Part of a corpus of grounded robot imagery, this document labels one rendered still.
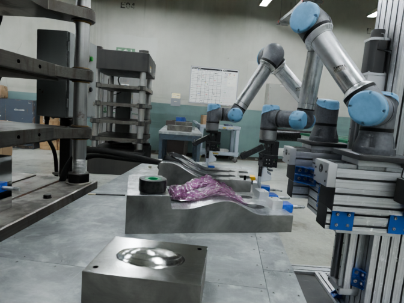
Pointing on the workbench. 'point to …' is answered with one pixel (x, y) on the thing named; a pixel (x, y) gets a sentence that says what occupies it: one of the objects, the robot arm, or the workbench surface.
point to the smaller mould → (145, 273)
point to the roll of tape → (152, 184)
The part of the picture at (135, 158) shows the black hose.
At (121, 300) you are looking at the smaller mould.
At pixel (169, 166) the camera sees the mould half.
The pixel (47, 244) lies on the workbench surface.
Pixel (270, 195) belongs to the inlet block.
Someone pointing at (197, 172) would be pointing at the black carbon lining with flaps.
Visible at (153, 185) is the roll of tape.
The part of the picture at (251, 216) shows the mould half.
